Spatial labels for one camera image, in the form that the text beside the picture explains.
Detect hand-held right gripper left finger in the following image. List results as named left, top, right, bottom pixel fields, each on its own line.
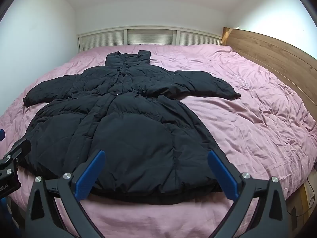
left=26, top=149, right=106, bottom=238

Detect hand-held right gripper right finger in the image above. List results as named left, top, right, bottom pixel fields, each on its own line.
left=207, top=150, right=289, bottom=238

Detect black puffer coat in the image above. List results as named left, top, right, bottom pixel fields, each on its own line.
left=23, top=50, right=241, bottom=206

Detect pink bed cover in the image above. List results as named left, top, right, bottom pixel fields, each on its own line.
left=0, top=43, right=317, bottom=238

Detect wooden headboard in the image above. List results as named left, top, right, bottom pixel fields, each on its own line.
left=222, top=27, right=317, bottom=129

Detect white louvered panel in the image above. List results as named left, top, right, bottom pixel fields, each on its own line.
left=77, top=27, right=223, bottom=53

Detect black cable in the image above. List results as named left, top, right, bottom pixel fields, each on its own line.
left=288, top=162, right=317, bottom=219

